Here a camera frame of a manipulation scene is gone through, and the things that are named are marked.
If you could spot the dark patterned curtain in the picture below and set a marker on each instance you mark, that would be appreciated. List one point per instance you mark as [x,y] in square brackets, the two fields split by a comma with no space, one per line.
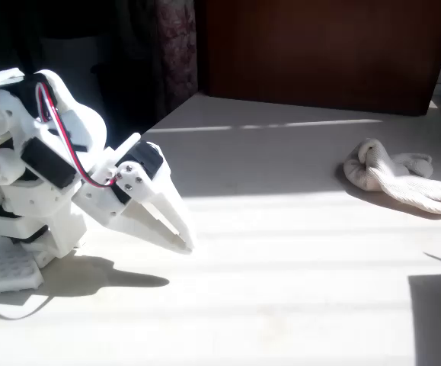
[176,49]

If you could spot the white perforated base plate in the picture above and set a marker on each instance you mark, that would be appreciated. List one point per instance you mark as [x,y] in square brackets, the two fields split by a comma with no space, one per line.
[3,270]

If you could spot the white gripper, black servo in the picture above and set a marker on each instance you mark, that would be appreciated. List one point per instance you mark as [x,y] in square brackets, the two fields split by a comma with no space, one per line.
[133,182]

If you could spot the beige knitted glove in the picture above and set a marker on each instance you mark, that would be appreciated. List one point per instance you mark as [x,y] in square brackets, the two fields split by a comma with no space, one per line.
[372,171]

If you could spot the dark brown wooden cabinet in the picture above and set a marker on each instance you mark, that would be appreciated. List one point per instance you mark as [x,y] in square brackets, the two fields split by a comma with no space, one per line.
[319,53]

